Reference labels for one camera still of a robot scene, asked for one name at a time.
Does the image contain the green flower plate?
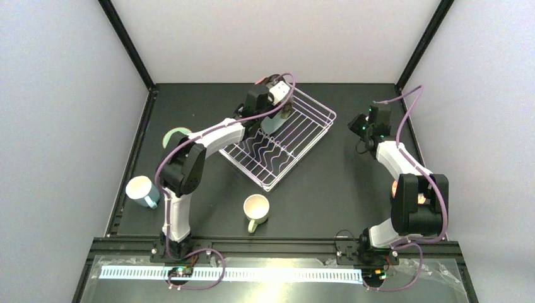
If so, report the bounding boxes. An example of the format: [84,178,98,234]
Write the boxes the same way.
[260,110,293,135]

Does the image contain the white wire dish rack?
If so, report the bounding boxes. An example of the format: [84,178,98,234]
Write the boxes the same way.
[219,89,337,192]

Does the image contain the cream mug green handle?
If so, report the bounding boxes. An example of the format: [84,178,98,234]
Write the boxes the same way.
[243,194,270,234]

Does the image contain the white mug blue handle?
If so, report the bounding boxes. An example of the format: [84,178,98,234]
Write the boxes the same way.
[125,175,160,209]

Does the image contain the pink polka dot plate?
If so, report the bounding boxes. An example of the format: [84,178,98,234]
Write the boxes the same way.
[254,77,269,85]

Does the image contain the dark striped plate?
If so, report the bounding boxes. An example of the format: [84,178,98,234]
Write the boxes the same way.
[261,74,285,86]

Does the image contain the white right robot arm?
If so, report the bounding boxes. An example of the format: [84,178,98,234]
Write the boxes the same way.
[348,104,449,265]

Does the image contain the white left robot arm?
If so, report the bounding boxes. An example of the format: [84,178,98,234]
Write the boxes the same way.
[155,81,295,259]

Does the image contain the orange floral bowl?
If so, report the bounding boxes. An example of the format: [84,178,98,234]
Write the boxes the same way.
[391,180,398,198]

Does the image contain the green celadon bowl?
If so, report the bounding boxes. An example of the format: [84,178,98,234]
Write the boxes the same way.
[162,127,193,149]

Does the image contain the white LED light strip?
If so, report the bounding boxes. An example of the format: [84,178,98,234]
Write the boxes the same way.
[97,265,363,285]

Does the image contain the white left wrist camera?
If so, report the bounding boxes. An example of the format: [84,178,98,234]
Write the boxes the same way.
[269,81,291,106]

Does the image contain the black right frame post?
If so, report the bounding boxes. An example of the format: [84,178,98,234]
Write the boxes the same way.
[396,0,455,92]

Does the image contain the black frame post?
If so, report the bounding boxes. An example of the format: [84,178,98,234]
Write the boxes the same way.
[98,0,156,91]
[396,0,455,92]

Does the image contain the black left frame post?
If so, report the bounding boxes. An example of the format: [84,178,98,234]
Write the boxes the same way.
[98,0,156,91]

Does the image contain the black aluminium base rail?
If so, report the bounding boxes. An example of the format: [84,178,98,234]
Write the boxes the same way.
[72,234,479,302]

